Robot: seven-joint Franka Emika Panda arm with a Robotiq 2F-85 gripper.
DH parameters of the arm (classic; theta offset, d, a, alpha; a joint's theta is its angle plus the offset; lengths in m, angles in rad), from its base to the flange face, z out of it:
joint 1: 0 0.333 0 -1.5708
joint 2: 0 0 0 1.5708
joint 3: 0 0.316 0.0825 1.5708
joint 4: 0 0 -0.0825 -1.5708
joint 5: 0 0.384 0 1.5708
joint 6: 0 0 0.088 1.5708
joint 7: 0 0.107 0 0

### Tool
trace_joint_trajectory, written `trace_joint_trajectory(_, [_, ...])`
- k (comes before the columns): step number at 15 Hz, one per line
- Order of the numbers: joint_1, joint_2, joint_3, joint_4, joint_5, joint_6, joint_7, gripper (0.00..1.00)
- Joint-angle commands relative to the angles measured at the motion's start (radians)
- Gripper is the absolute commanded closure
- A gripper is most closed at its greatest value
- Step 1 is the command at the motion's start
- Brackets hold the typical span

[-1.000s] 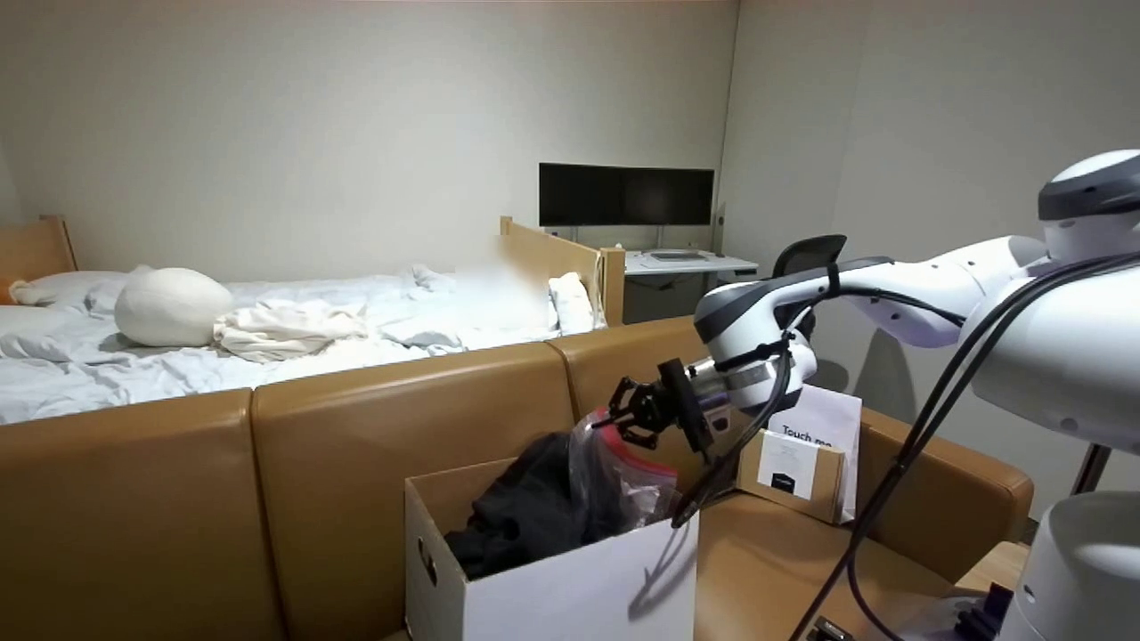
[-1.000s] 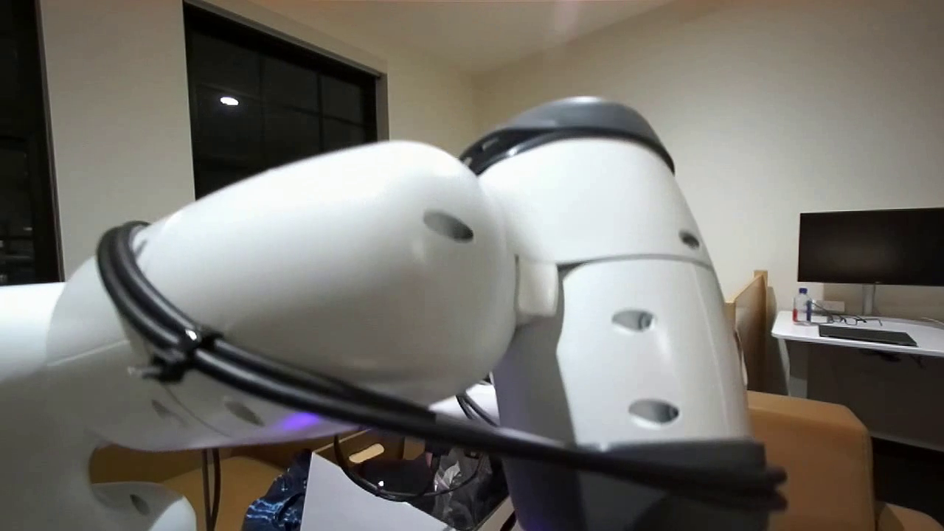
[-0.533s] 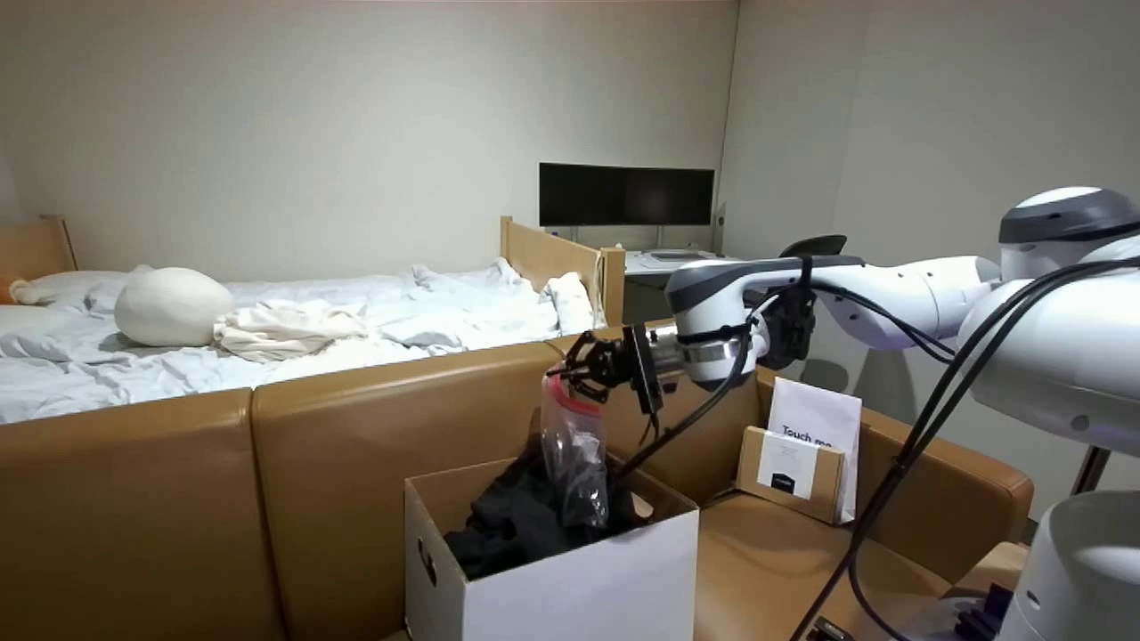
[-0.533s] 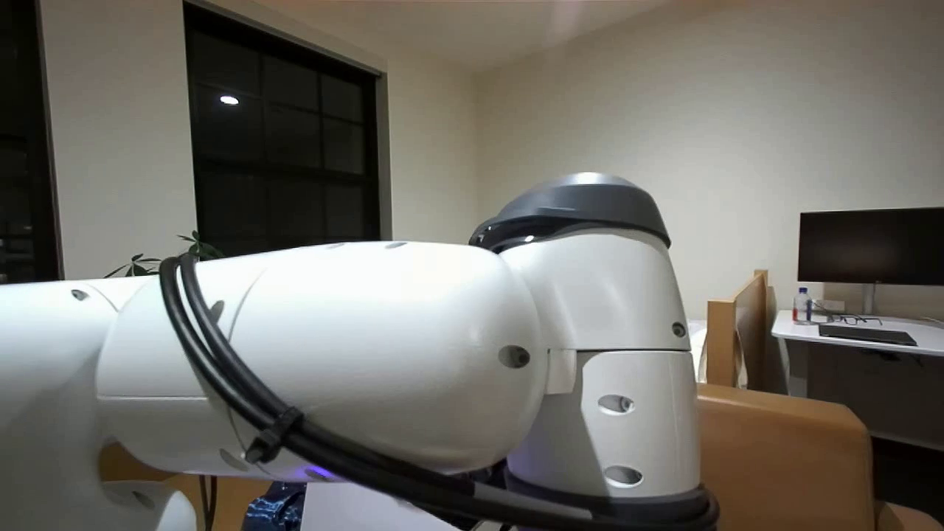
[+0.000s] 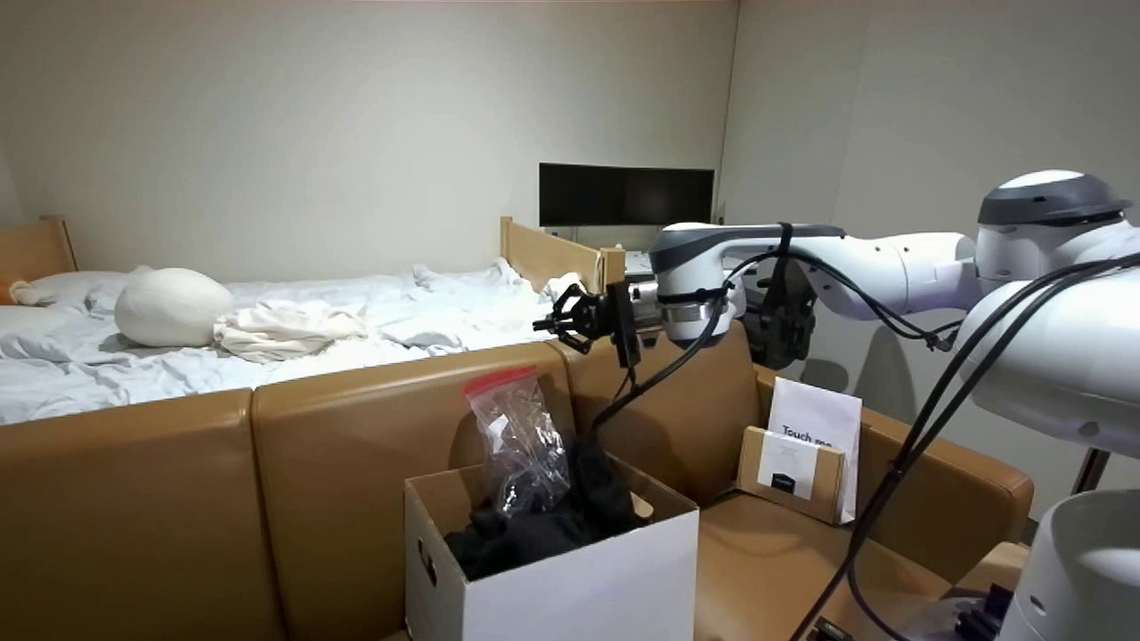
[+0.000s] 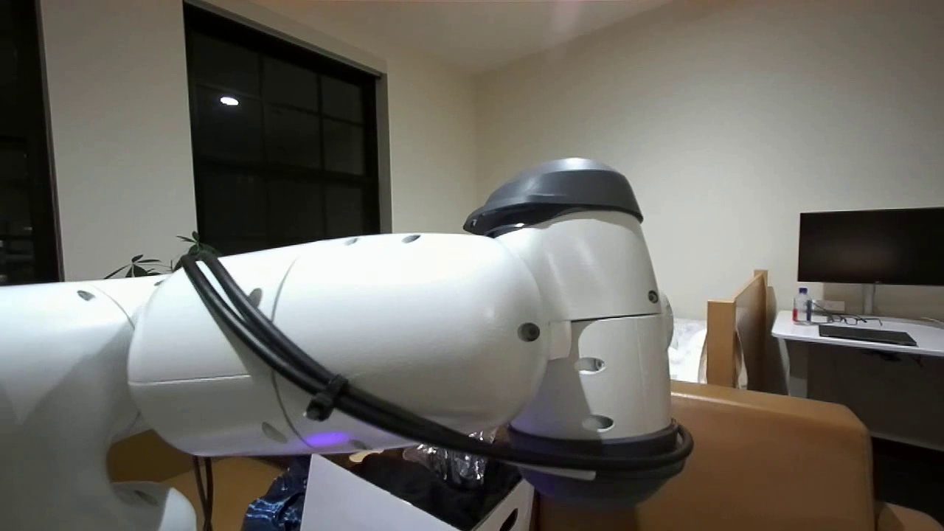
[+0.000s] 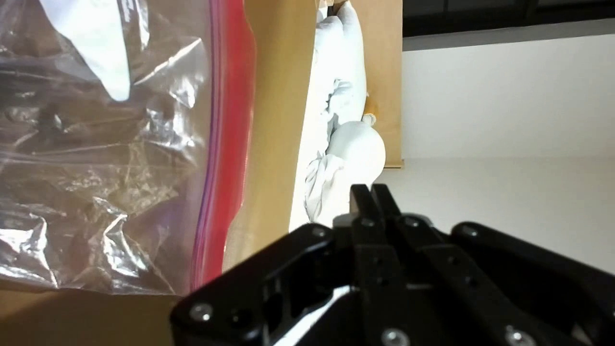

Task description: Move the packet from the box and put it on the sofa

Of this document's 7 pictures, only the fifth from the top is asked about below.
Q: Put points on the small labelled cardboard box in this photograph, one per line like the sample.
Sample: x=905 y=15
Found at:
x=788 y=468

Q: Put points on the crumpled white towel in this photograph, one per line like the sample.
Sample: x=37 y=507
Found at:
x=286 y=324

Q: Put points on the white cardboard box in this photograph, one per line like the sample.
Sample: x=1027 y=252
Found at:
x=581 y=594

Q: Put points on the flat white pillow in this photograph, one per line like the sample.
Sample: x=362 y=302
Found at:
x=66 y=286

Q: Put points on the wooden side table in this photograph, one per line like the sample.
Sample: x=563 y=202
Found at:
x=992 y=566

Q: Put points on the round white pillow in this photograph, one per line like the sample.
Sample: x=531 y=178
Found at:
x=172 y=308

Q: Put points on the black office chair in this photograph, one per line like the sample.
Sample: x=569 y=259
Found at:
x=787 y=324

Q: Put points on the black cloth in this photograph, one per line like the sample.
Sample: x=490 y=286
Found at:
x=536 y=527

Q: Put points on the wooden bed frame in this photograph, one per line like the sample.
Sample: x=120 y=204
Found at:
x=540 y=252

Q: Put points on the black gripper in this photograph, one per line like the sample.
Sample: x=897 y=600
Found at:
x=629 y=312

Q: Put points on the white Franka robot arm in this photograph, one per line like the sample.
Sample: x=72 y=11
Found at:
x=1070 y=342

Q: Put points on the black monitor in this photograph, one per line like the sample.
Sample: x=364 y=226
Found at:
x=626 y=195

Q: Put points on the clear red-strip plastic packet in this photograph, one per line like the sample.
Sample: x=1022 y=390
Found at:
x=522 y=439

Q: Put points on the white bed blanket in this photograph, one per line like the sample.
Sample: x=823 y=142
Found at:
x=416 y=316

